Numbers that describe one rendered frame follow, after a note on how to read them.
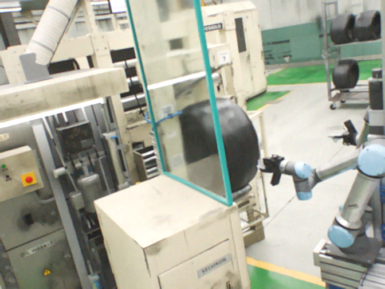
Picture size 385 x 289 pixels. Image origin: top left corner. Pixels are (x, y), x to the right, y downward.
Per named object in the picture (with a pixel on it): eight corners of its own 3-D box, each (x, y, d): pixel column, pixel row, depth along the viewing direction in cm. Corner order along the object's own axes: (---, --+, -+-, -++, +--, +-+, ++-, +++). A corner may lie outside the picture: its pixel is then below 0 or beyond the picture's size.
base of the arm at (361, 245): (374, 241, 196) (373, 224, 193) (365, 257, 185) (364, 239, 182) (343, 235, 206) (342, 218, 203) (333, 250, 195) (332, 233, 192)
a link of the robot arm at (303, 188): (318, 192, 191) (313, 171, 188) (309, 202, 182) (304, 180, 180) (303, 191, 196) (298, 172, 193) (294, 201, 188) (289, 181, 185)
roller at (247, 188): (201, 203, 227) (203, 210, 228) (206, 205, 223) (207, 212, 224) (247, 183, 243) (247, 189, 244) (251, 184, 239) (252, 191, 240)
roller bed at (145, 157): (150, 196, 256) (141, 155, 247) (141, 190, 268) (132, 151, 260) (176, 186, 265) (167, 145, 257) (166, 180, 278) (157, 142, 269)
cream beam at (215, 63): (155, 85, 230) (150, 61, 226) (138, 84, 251) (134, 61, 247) (234, 65, 258) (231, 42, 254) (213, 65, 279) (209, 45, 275)
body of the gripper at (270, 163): (271, 153, 204) (287, 155, 194) (274, 168, 206) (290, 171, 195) (260, 158, 201) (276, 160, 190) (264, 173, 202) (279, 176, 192)
